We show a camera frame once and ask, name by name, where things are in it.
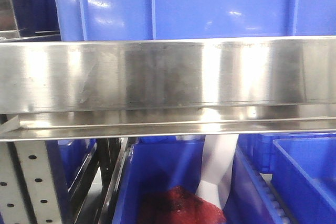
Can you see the blue bin with red net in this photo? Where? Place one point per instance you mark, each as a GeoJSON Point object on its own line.
{"type": "Point", "coordinates": [157, 167]}

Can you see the red mesh net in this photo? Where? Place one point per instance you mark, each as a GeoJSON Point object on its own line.
{"type": "Point", "coordinates": [178, 205]}

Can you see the large blue bin upper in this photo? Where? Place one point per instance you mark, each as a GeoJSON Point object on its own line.
{"type": "Point", "coordinates": [190, 19]}

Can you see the blue bin lower right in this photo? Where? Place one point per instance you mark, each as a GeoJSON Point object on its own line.
{"type": "Point", "coordinates": [304, 177]}

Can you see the perforated steel shelf post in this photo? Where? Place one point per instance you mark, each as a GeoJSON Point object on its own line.
{"type": "Point", "coordinates": [33, 183]}

